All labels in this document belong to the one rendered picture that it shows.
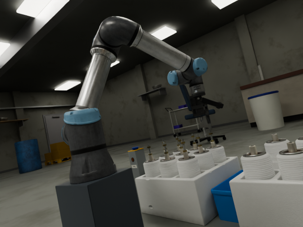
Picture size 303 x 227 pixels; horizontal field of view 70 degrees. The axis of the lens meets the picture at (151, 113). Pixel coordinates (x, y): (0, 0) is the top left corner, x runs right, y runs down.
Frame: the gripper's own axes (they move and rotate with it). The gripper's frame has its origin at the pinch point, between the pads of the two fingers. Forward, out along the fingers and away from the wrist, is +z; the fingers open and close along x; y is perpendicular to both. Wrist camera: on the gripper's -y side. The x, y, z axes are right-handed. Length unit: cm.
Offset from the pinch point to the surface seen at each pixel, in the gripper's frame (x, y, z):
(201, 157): 14.3, 7.9, 11.0
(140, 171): -3.3, 43.9, 15.6
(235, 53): -622, -159, -191
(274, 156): 20.8, -20.9, 14.4
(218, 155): 4.7, -0.4, 13.1
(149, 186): 13.9, 35.2, 20.2
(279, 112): -267, -124, 11
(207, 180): 22.9, 7.3, 19.4
